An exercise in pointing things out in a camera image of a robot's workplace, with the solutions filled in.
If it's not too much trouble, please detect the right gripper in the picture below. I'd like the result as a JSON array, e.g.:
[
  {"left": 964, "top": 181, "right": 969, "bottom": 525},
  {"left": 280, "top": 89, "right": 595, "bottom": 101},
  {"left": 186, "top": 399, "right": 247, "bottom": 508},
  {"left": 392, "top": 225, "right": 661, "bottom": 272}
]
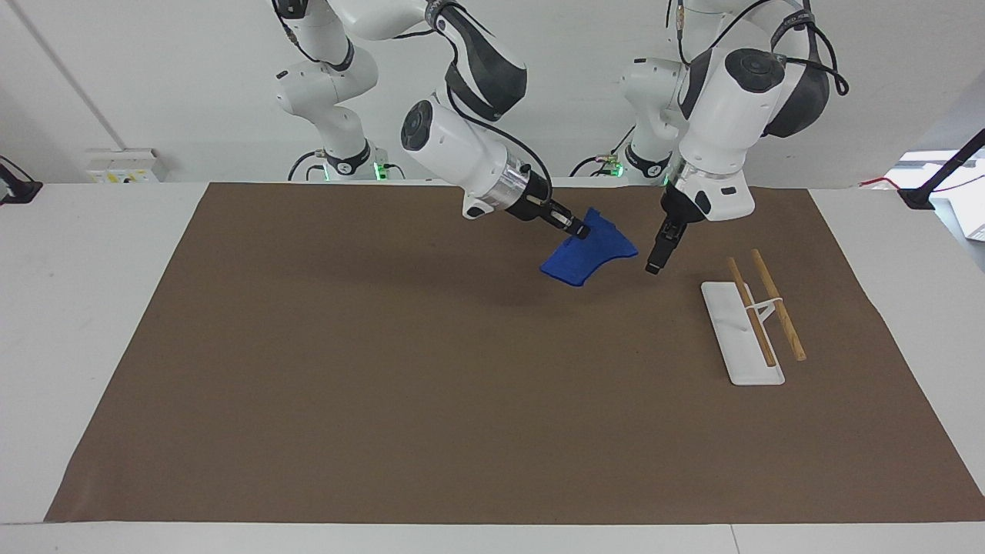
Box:
[{"left": 513, "top": 170, "right": 573, "bottom": 229}]

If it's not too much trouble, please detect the blue towel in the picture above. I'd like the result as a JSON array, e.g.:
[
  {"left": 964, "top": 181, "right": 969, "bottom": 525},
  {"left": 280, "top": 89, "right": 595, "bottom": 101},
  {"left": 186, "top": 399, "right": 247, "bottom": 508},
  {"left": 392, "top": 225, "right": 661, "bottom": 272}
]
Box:
[{"left": 539, "top": 206, "right": 639, "bottom": 288}]

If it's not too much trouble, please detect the black stand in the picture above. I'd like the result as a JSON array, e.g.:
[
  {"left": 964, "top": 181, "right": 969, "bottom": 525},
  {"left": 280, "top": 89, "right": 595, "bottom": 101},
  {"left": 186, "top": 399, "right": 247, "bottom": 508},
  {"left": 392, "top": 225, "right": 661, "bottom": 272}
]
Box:
[
  {"left": 897, "top": 127, "right": 985, "bottom": 211},
  {"left": 0, "top": 154, "right": 44, "bottom": 205}
]

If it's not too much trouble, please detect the white wall socket box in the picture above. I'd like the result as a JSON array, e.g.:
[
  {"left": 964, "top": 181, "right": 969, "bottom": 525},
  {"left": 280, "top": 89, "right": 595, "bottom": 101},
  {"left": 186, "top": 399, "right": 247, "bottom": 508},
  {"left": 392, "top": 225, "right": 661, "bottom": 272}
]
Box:
[{"left": 84, "top": 148, "right": 161, "bottom": 185}]

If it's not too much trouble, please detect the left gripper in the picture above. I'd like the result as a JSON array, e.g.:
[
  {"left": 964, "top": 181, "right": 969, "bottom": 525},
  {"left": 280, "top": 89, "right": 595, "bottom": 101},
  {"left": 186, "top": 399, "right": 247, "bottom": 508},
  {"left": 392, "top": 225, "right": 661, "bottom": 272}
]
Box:
[{"left": 659, "top": 183, "right": 698, "bottom": 236}]

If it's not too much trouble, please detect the black cable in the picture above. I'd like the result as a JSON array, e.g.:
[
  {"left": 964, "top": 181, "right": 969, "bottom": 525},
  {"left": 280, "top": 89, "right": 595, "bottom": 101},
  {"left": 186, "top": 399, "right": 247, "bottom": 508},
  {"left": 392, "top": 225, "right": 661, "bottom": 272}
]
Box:
[
  {"left": 288, "top": 149, "right": 329, "bottom": 182},
  {"left": 569, "top": 125, "right": 636, "bottom": 179},
  {"left": 770, "top": 0, "right": 850, "bottom": 98},
  {"left": 440, "top": 77, "right": 555, "bottom": 202}
]

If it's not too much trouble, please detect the white rack with wooden rods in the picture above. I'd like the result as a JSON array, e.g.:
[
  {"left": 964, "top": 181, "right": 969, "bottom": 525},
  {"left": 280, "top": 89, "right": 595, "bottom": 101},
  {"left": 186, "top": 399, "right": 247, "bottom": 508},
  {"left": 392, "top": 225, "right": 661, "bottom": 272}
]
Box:
[{"left": 700, "top": 248, "right": 809, "bottom": 387}]

